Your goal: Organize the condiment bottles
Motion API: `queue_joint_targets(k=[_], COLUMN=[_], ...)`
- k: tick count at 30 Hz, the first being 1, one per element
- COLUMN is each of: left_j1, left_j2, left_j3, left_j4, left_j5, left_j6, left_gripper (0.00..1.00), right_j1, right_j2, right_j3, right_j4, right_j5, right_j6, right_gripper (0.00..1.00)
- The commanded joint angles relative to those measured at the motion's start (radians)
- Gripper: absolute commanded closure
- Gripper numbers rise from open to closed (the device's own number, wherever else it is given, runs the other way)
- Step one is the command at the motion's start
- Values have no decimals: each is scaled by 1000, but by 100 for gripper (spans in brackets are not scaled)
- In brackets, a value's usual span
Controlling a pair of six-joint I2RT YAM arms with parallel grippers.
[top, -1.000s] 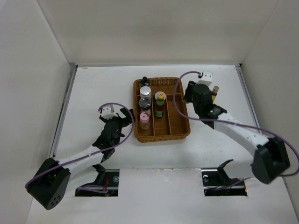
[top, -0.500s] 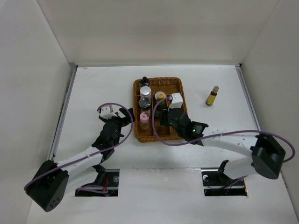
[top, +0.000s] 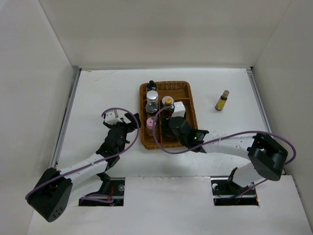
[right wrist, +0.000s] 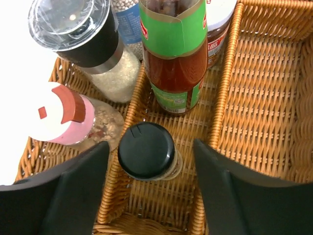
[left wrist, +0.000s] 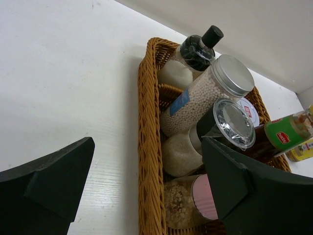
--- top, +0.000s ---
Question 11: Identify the pink lid spice jar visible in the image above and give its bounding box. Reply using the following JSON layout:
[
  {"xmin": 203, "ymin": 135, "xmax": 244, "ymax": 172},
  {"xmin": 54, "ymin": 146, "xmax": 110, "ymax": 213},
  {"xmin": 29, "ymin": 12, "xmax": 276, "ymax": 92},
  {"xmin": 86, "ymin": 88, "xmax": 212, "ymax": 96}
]
[{"xmin": 145, "ymin": 117, "xmax": 157, "ymax": 137}]

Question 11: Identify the clear lid black band jar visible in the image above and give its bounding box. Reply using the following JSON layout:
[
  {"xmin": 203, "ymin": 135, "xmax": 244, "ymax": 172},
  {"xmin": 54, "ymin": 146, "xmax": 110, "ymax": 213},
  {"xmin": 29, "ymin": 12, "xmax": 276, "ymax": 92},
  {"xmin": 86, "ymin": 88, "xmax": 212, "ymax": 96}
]
[{"xmin": 145, "ymin": 102, "xmax": 158, "ymax": 118}]

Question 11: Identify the yellow cap green sauce bottle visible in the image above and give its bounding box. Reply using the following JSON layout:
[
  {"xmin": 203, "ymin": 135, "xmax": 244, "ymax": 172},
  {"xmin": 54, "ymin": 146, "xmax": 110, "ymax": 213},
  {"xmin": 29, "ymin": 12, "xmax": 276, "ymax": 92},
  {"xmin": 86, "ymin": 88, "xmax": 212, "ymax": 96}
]
[{"xmin": 162, "ymin": 96, "xmax": 174, "ymax": 117}]

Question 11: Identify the silver lid blue label jar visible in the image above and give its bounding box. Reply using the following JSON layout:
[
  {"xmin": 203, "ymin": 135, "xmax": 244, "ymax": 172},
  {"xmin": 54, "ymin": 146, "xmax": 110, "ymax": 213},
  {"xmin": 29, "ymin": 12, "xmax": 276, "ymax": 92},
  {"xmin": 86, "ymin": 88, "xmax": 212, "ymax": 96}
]
[{"xmin": 146, "ymin": 91, "xmax": 158, "ymax": 104}]

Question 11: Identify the small black cap bottle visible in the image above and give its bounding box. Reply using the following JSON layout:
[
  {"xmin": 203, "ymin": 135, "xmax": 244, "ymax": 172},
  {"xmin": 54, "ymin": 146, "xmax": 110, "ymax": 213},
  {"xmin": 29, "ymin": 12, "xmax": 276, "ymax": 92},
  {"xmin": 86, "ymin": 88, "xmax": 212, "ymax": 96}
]
[{"xmin": 146, "ymin": 80, "xmax": 157, "ymax": 92}]

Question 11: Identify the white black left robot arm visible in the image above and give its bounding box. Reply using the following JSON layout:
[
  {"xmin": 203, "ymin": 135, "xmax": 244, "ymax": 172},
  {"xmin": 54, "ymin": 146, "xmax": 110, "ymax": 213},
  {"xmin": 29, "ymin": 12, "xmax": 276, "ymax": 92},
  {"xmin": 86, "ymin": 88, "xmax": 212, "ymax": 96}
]
[{"xmin": 25, "ymin": 109, "xmax": 141, "ymax": 222}]

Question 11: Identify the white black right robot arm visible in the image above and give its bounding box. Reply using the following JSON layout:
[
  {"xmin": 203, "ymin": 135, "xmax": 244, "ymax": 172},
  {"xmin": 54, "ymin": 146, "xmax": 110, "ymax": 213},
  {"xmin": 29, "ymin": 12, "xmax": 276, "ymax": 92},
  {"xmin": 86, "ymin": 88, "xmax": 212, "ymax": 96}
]
[{"xmin": 169, "ymin": 117, "xmax": 288, "ymax": 195}]

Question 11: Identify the brown wicker divided tray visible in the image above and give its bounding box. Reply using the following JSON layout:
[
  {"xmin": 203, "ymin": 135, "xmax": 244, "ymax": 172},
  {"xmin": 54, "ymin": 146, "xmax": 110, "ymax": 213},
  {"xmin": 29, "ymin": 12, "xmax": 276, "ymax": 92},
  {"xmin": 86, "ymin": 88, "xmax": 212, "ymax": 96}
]
[{"xmin": 139, "ymin": 81, "xmax": 198, "ymax": 150}]

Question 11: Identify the brown cap yellow label bottle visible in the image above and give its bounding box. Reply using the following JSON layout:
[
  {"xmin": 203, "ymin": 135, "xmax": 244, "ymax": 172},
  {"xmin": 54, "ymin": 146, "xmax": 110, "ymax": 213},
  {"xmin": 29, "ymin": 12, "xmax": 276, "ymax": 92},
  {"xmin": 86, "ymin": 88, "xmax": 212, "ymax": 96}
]
[{"xmin": 215, "ymin": 90, "xmax": 229, "ymax": 111}]

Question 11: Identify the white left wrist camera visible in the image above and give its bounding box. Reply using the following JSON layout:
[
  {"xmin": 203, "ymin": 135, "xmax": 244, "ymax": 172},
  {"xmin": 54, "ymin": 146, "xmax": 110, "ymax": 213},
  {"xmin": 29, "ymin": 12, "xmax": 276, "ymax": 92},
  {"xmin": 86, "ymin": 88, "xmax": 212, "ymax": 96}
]
[{"xmin": 104, "ymin": 110, "xmax": 123, "ymax": 125}]

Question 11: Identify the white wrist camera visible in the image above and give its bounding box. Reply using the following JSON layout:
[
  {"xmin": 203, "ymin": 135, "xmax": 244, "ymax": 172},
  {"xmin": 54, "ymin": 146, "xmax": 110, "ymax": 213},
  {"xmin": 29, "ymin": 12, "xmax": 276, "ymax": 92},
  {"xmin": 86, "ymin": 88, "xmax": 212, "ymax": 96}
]
[
  {"xmin": 171, "ymin": 101, "xmax": 186, "ymax": 118},
  {"xmin": 104, "ymin": 110, "xmax": 123, "ymax": 125}
]

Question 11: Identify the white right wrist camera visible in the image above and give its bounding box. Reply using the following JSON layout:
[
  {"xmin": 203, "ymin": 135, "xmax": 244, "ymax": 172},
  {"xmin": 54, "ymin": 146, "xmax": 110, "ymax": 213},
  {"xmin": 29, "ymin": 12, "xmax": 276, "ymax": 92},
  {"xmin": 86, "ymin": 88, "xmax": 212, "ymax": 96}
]
[{"xmin": 171, "ymin": 101, "xmax": 186, "ymax": 118}]

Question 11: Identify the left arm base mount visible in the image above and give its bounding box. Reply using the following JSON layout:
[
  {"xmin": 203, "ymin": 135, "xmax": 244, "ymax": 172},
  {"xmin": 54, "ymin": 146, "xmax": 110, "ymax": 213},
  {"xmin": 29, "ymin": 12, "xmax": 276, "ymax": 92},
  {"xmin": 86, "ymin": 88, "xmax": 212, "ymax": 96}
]
[{"xmin": 78, "ymin": 178, "xmax": 126, "ymax": 207}]

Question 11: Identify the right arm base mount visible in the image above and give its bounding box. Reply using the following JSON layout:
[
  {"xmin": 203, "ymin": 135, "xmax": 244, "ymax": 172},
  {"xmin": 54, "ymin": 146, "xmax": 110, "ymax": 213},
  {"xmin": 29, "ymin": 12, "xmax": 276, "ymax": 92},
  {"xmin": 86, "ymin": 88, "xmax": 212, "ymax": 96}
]
[{"xmin": 211, "ymin": 177, "xmax": 259, "ymax": 206}]

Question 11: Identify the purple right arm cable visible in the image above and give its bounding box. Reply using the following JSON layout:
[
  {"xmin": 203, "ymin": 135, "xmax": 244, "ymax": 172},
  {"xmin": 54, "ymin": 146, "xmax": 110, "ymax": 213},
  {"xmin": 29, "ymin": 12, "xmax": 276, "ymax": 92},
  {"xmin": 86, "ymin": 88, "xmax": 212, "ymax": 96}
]
[{"xmin": 152, "ymin": 106, "xmax": 299, "ymax": 199}]

